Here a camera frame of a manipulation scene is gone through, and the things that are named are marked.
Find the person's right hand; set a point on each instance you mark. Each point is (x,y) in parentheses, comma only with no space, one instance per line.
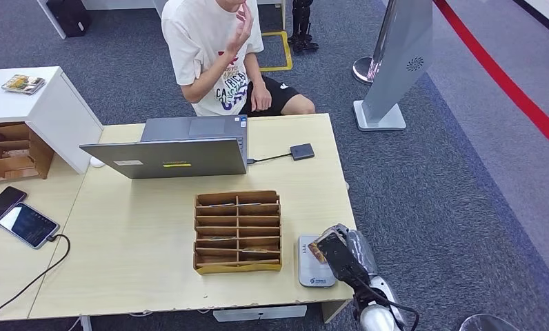
(241,32)

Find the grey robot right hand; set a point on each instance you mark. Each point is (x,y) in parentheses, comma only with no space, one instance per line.
(363,253)

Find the person's left hand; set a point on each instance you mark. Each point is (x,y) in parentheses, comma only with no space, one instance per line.
(261,97)

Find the golden patterned ID card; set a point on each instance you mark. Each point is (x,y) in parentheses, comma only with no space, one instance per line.
(318,251)

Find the brown cardboard card organizer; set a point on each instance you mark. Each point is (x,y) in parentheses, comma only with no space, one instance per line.
(238,267)

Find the person's right forearm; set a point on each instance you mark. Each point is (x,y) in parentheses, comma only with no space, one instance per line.
(208,77)

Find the person's left forearm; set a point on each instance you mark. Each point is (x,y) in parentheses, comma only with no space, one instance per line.
(253,71)

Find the person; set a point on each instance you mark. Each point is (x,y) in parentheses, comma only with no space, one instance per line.
(201,45)

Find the white card reader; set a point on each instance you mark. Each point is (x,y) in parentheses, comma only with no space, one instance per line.
(308,274)

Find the black robot legs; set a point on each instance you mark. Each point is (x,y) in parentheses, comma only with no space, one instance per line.
(302,23)

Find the wooden table side panel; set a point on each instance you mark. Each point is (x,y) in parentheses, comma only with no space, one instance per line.
(331,310)

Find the small black adapter box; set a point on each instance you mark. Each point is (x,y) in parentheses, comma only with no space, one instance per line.
(302,151)

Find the grey laptop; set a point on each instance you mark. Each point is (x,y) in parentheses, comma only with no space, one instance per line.
(178,157)

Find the chrome stanchion base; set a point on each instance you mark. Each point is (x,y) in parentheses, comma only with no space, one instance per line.
(361,71)

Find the white drawer under table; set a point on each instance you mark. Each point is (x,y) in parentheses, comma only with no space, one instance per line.
(256,313)

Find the silver kiosk stand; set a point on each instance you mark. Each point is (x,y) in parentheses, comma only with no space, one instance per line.
(398,59)

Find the clear glass dome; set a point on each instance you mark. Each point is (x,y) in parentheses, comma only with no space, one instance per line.
(489,324)

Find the white mouse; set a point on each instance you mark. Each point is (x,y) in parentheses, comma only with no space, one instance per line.
(96,161)

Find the white desk leg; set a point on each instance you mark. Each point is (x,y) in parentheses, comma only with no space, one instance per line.
(53,18)

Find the white cabinet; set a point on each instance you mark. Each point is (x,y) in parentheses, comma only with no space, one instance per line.
(55,109)

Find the red barrier belt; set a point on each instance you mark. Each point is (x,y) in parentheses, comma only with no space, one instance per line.
(532,106)

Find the stack of patterned cards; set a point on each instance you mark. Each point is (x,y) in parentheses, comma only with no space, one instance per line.
(23,84)

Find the brown cardboard shelf organizer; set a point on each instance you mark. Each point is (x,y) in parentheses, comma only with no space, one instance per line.
(41,155)

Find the phone with lit screen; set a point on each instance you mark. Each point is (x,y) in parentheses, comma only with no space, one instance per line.
(28,225)

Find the white table leg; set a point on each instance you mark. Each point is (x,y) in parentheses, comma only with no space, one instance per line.
(86,324)

